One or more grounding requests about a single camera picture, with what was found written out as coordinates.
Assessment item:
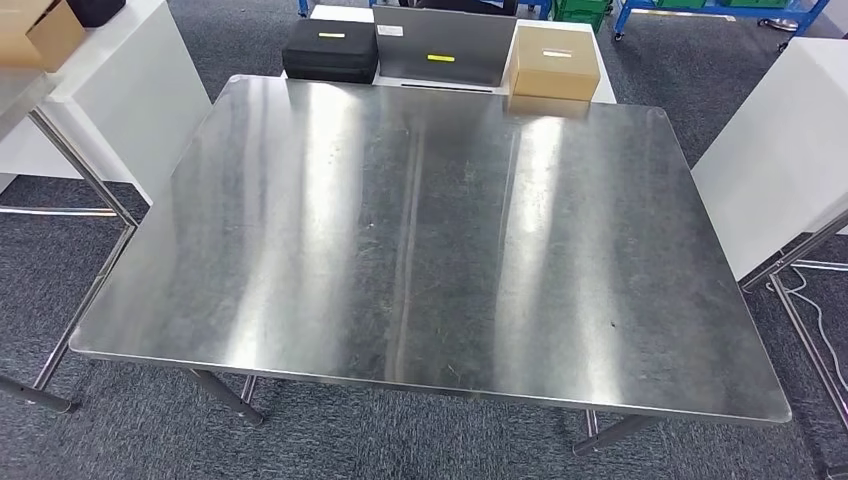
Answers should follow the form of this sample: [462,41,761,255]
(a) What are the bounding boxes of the blue steel shelf rack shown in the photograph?
[612,0,833,42]

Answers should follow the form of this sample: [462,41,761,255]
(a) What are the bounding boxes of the stainless steel table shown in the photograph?
[69,74,794,458]
[738,208,848,432]
[0,66,142,415]

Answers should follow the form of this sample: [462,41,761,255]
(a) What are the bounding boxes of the grey box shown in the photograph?
[372,5,518,87]

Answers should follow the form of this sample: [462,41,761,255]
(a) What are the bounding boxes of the black box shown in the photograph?
[282,18,380,85]

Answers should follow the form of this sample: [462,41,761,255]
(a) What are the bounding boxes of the brown cardboard box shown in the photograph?
[508,25,602,103]
[0,0,87,73]

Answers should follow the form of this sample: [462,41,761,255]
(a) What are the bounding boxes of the white partition board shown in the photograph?
[690,36,848,283]
[0,0,213,207]

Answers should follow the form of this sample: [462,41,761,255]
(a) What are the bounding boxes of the small black item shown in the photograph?
[66,0,127,29]

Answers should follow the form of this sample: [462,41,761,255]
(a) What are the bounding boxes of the white power cable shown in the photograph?
[765,264,848,392]

